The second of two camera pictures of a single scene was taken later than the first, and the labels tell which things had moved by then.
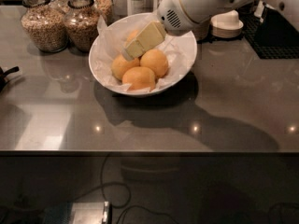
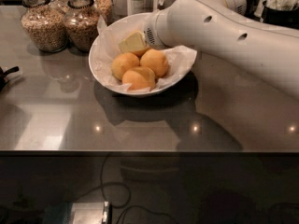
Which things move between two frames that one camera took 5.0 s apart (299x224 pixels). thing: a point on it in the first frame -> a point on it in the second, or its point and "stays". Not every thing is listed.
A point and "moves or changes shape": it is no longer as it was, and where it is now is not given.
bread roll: x=121 y=64 stays
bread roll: x=132 y=35 moves or changes shape
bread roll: x=138 y=77 stays
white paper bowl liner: x=109 y=41 stays
